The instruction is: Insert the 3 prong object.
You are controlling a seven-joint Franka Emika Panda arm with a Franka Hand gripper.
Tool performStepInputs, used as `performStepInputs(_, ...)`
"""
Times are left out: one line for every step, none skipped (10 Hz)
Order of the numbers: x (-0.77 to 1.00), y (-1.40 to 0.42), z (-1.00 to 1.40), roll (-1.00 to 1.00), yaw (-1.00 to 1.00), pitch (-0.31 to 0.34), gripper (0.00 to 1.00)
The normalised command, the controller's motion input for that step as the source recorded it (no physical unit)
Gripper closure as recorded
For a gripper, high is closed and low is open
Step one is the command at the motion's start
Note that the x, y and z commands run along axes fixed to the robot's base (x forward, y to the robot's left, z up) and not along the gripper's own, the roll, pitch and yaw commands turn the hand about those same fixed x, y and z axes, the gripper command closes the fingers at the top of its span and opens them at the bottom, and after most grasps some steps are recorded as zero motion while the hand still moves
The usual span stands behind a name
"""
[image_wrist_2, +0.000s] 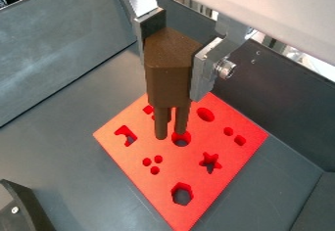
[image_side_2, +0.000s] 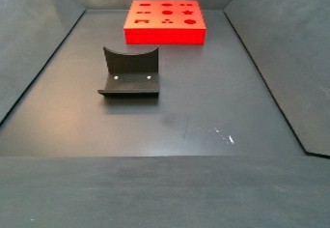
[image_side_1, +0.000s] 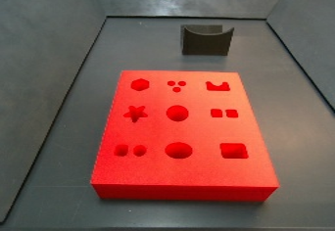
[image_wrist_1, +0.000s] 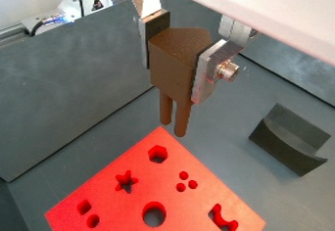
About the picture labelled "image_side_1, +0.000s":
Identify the red foam shape board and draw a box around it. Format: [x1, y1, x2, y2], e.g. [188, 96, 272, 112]
[91, 70, 279, 202]

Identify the dark grey curved block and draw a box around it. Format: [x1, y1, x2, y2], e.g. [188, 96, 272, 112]
[180, 24, 235, 56]

